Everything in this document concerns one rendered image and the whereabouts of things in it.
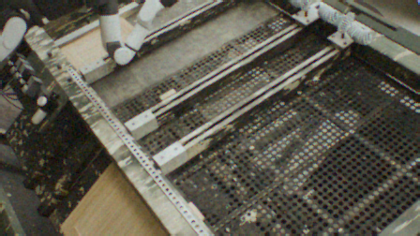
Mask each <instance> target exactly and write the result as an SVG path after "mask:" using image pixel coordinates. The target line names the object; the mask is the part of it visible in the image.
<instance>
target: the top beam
mask: <svg viewBox="0 0 420 236"><path fill-rule="evenodd" d="M266 1H269V2H270V3H271V4H273V5H275V6H276V7H279V8H280V9H283V11H285V12H287V13H289V14H290V15H295V13H298V12H300V11H301V8H300V7H294V6H293V5H291V4H290V3H289V1H288V0H266ZM343 19H344V17H343V18H338V19H337V22H334V23H330V22H326V21H324V20H323V19H321V18H319V19H317V20H315V21H314V22H315V23H314V30H317V31H318V32H319V33H321V34H323V35H324V36H326V37H329V36H332V35H333V34H334V33H336V32H337V31H338V26H339V25H340V22H341V21H343ZM344 20H345V19H344ZM370 33H371V36H372V37H376V38H373V39H371V42H370V43H368V44H367V45H361V44H358V43H357V42H352V45H351V52H352V53H354V54H356V55H357V56H360V58H362V59H364V60H366V61H367V62H369V63H370V64H372V65H374V66H375V67H377V68H379V69H380V70H382V71H383V72H385V73H387V74H388V75H390V76H392V77H393V78H394V79H397V80H398V81H399V82H402V83H403V84H405V85H407V86H408V87H410V88H412V89H413V90H414V91H415V92H417V93H418V94H420V56H418V55H417V54H415V53H413V52H410V51H409V50H407V49H404V48H403V47H401V46H399V45H398V44H397V43H394V42H393V41H392V40H390V39H387V37H377V36H381V35H380V34H378V33H377V32H375V31H372V30H371V31H370Z"/></svg>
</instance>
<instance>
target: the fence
mask: <svg viewBox="0 0 420 236"><path fill-rule="evenodd" d="M142 7H143V3H141V4H137V2H133V3H131V4H130V5H127V6H125V7H121V8H120V9H119V16H120V18H121V17H123V19H125V18H126V17H128V16H131V15H132V14H134V13H137V12H138V11H140V10H141V9H142ZM98 28H100V25H99V20H97V21H95V22H92V23H90V24H89V25H86V26H85V27H84V28H81V29H79V30H78V31H75V32H73V33H72V34H69V35H67V36H66V37H62V38H61V39H57V40H55V42H54V43H55V45H57V47H58V48H59V49H60V48H62V47H64V46H65V45H67V44H69V43H70V42H73V41H75V40H76V39H79V38H81V37H84V36H86V35H87V34H89V33H92V32H93V31H95V30H98Z"/></svg>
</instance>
